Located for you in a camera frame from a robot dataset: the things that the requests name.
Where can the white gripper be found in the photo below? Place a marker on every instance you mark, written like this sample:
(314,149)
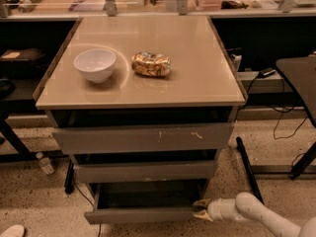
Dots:
(215,209)

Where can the grey bottom drawer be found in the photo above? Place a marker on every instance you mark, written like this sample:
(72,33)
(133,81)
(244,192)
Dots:
(138,214)

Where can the grey drawer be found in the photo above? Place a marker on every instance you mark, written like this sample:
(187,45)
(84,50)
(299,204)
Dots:
(145,172)
(143,138)
(138,214)

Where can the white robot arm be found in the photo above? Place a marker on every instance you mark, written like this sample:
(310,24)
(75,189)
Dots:
(247,208)

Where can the grey middle drawer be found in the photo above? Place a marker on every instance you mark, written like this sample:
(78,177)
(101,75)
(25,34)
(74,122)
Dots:
(145,172)

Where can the grey top drawer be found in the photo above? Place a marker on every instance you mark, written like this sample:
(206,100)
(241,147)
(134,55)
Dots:
(143,138)

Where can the grey drawer cabinet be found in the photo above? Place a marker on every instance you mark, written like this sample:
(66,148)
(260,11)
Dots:
(143,106)

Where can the black table leg bar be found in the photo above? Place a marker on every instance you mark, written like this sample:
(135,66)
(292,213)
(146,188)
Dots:
(248,168)

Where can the black phone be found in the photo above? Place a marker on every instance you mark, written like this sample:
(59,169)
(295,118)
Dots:
(267,72)

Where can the crushed gold can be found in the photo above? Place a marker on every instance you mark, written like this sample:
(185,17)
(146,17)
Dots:
(151,64)

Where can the plastic water bottle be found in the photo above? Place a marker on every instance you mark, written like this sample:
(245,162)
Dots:
(45,163)

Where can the dark side table top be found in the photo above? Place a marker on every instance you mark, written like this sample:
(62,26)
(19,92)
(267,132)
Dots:
(300,74)

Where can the white bowl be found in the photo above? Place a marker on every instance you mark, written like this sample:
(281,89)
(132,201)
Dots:
(96,65)

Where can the white shoe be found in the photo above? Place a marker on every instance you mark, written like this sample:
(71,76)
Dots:
(14,231)

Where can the black left desk leg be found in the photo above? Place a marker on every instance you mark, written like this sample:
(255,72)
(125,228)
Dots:
(23,153)

